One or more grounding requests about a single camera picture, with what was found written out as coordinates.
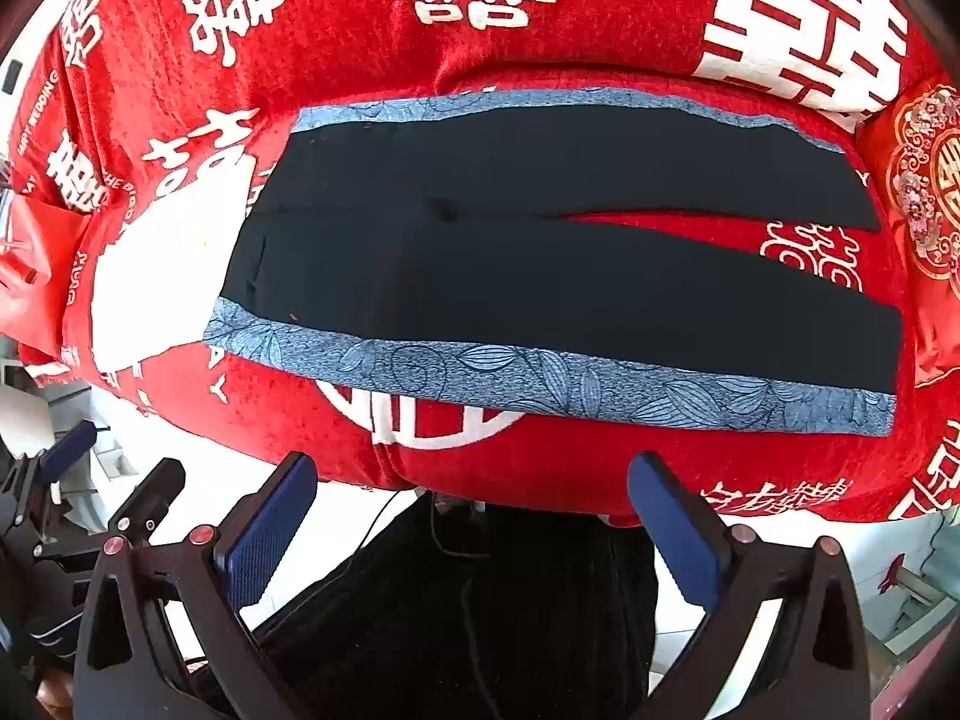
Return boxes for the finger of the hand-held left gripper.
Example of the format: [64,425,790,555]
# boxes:
[109,457,187,545]
[15,420,100,502]

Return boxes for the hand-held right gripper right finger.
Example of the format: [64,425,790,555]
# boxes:
[628,452,875,720]

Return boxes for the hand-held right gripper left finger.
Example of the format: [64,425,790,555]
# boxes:
[75,452,320,720]

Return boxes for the black pants with blue trim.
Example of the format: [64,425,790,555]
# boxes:
[202,86,905,440]

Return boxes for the red glossy bag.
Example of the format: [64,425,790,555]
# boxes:
[0,191,85,338]

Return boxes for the person's dark clothed legs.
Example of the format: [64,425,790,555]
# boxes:
[251,491,659,720]

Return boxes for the white appliance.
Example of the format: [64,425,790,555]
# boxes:
[0,11,65,140]

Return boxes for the red embroidered pillow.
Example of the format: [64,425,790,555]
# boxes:
[855,81,960,391]

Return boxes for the red printed blanket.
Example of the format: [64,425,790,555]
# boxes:
[11,0,960,527]

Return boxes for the black cable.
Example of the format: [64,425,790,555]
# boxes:
[352,491,492,560]

